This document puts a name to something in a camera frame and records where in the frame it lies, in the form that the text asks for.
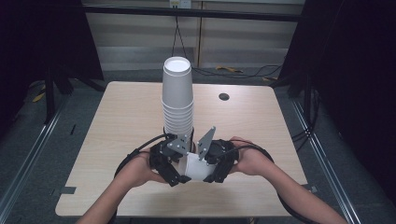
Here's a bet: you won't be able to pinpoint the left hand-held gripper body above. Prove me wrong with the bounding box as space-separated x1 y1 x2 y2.
148 133 191 169

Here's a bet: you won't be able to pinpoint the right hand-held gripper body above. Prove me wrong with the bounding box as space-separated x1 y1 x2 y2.
196 125 241 165

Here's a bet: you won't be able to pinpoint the single white paper cup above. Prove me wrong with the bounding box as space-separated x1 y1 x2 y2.
184 151 219 182

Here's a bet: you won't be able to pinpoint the stack of white paper cups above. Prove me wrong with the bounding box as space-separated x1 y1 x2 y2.
160 55 195 147

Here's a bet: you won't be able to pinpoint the person's right hand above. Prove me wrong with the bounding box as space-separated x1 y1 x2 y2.
228 135 276 179

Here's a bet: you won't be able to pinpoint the person's left hand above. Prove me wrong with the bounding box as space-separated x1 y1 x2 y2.
117 147 167 189

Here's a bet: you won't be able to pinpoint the black metal stand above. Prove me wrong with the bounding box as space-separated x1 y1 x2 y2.
42 66 75 125
302 73 315 138

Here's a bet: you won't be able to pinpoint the yellow tape piece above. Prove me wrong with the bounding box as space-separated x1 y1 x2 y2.
31 83 48 104

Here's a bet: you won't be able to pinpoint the black horizontal bar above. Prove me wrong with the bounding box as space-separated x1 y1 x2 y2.
81 4 305 23

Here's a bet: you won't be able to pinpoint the dark curtain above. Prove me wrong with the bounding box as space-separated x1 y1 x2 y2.
277 0 396 197
0 0 106 141

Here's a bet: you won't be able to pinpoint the left hand-held gripper black cable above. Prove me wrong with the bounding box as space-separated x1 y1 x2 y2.
107 133 176 224

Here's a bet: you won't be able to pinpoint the hand-held gripper black cable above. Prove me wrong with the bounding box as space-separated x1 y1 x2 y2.
229 139 321 224
107 133 176 224

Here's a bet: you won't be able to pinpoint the right hand-held gripper black cable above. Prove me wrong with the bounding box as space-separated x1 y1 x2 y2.
229 139 321 224

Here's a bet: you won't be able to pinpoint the black floor cables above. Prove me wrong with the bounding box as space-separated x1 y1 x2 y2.
191 63 285 80

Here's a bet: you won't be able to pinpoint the black cable bundle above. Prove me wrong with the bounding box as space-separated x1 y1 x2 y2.
290 89 322 154

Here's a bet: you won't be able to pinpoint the metal floor rail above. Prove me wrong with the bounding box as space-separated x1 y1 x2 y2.
0 94 69 218
290 98 362 224

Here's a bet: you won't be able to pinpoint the black hanging cable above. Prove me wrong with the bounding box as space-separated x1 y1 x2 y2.
171 7 189 59

